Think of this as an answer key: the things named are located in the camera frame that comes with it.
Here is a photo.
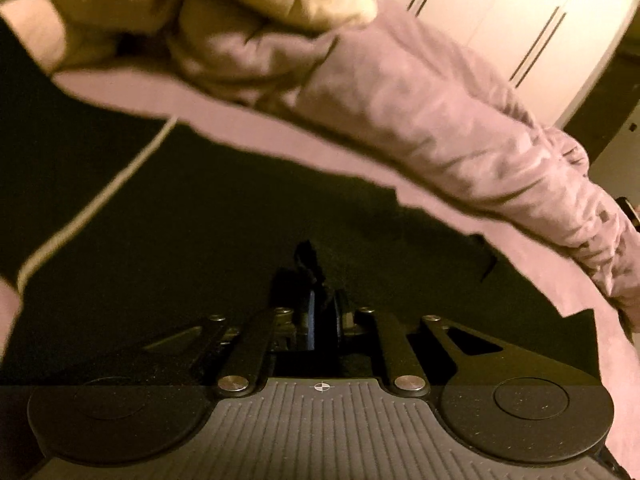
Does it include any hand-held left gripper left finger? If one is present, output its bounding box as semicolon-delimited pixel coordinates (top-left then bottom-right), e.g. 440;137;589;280
142;289;327;397

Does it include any pink bolster pillow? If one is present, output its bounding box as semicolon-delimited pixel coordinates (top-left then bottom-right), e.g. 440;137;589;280
0;0;68;76

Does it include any black garment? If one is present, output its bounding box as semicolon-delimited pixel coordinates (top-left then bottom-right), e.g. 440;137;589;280
0;10;601;391

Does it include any crumpled pink duvet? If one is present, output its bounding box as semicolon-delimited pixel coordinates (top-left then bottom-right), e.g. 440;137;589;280
45;0;640;333

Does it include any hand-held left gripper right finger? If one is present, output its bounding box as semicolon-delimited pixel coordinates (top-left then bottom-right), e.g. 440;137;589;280
326;289;506;398

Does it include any white wardrobe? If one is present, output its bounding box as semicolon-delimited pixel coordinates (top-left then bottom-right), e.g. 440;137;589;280
407;0;632;128

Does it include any pink bed sheet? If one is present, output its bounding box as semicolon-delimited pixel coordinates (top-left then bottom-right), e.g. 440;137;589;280
0;67;640;471

